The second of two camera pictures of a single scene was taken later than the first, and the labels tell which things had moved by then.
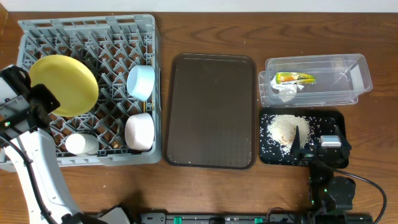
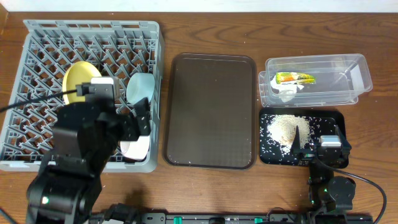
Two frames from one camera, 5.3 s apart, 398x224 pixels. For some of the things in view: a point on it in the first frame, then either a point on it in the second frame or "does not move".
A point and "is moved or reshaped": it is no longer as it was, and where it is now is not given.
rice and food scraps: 282,129 does not move
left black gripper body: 43,101 to 134,123
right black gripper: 314,155 does not move
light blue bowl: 140,82 is moved or reshaped
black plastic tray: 323,122 does not move
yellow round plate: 71,84 is moved or reshaped
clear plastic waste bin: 339,79 does not move
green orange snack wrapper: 291,78 does not move
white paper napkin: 287,90 does not move
